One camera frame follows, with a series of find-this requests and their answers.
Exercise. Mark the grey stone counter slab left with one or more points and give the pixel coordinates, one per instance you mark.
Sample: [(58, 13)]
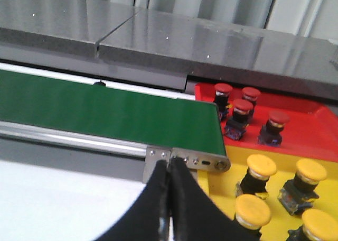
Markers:
[(74, 27)]

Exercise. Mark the black connector with cable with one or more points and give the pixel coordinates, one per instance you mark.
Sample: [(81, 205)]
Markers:
[(101, 83)]

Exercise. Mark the red plastic tray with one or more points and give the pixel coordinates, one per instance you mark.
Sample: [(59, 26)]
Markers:
[(311, 131)]

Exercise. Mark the yellow mushroom push button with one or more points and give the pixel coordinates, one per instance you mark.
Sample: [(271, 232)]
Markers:
[(317, 225), (260, 169), (251, 214)]

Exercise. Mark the red mushroom push button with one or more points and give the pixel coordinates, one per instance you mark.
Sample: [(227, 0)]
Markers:
[(270, 132), (251, 94), (236, 125), (222, 93)]

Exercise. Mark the grey stone counter slab right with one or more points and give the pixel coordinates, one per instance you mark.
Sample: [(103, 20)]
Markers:
[(225, 52)]

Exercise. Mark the yellow plastic tray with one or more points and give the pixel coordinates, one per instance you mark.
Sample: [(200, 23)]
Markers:
[(221, 187)]

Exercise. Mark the aluminium conveyor frame rail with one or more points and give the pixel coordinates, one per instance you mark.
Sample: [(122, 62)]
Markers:
[(196, 160)]

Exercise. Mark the grey pleated curtain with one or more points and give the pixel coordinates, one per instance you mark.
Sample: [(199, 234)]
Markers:
[(306, 18)]

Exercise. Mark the grey stone counter slab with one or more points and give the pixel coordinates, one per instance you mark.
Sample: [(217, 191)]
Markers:
[(225, 52), (74, 27)]

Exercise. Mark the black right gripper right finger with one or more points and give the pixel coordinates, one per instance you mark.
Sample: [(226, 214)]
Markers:
[(195, 216)]

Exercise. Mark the green conveyor belt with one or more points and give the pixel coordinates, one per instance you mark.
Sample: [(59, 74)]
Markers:
[(112, 113)]

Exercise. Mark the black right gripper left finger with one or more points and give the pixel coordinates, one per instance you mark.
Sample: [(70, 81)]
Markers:
[(148, 218)]

